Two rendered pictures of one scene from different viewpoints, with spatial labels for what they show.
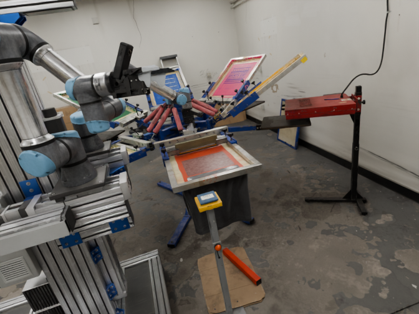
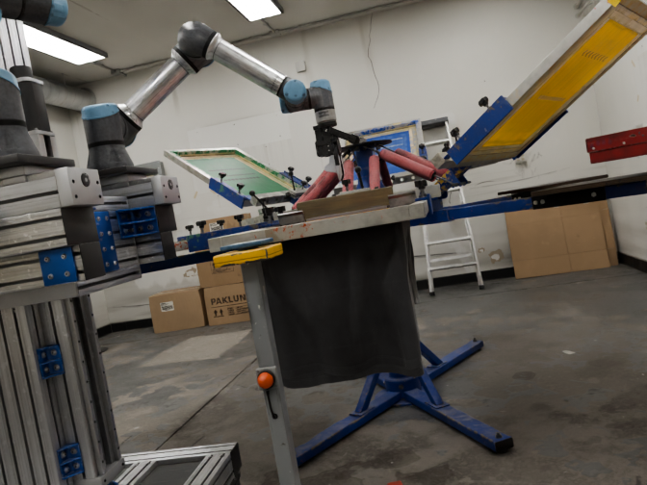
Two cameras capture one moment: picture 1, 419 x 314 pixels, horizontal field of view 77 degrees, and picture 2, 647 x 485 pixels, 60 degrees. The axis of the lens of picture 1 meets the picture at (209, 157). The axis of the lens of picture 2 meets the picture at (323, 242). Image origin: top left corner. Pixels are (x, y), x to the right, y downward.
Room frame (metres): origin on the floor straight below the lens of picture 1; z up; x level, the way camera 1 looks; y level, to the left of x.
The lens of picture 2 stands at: (0.11, -0.63, 1.01)
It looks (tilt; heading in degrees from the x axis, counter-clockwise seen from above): 3 degrees down; 23
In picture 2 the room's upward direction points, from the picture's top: 10 degrees counter-clockwise
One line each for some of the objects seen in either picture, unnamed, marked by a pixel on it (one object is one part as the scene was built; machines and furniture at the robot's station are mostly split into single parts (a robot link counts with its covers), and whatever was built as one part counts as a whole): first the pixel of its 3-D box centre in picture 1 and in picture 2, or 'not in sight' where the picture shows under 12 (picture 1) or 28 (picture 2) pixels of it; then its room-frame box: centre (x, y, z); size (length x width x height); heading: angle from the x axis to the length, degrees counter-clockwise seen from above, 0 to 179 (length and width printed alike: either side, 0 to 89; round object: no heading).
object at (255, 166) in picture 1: (204, 157); (338, 221); (1.83, 0.04, 0.97); 0.79 x 0.58 x 0.04; 11
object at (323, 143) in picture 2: (188, 115); (327, 140); (2.04, 0.11, 1.26); 0.09 x 0.08 x 0.12; 101
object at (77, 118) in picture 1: (83, 123); (102, 123); (1.61, 0.72, 1.42); 0.13 x 0.12 x 0.14; 26
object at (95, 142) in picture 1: (89, 141); (108, 158); (1.60, 0.72, 1.31); 0.15 x 0.15 x 0.10
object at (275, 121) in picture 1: (242, 127); (500, 205); (2.65, -0.39, 0.91); 1.34 x 0.40 x 0.08; 71
